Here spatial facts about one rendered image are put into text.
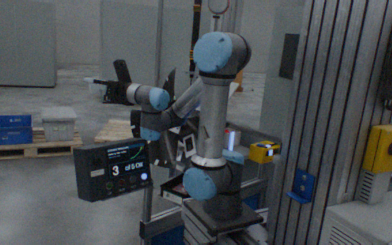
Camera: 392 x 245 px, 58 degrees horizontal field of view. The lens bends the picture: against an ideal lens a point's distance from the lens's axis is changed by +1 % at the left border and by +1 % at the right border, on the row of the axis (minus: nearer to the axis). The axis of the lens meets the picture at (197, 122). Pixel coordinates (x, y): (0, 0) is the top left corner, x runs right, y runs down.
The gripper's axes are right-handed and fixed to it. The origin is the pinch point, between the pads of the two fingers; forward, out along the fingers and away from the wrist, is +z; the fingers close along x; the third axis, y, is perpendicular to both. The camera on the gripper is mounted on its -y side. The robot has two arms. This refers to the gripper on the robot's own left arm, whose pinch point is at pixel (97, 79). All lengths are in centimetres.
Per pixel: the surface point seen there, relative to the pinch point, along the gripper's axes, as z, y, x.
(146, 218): -23, 56, 16
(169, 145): 6, 35, 63
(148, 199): -23, 47, 15
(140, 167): -25.7, 30.3, 3.8
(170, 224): -26, 61, 30
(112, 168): -22.6, 29.7, -7.8
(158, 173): 99, 100, 177
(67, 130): 259, 92, 183
